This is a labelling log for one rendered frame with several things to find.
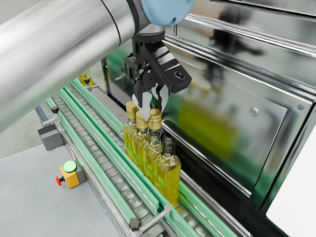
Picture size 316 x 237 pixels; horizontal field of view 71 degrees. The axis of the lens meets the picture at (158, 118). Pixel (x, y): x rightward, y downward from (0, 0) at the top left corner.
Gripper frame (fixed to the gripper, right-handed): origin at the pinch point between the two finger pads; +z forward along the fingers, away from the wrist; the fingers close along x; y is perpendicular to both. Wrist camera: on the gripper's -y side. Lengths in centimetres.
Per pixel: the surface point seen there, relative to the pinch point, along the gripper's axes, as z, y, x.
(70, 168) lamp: 34.3, 29.0, 19.5
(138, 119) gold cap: 3.6, 4.9, 1.8
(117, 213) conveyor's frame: 31.0, 0.0, 14.5
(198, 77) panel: -7.2, -1.5, -12.7
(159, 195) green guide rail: 22.5, -7.4, 3.9
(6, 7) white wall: 68, 586, -26
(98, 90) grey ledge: 31, 73, -12
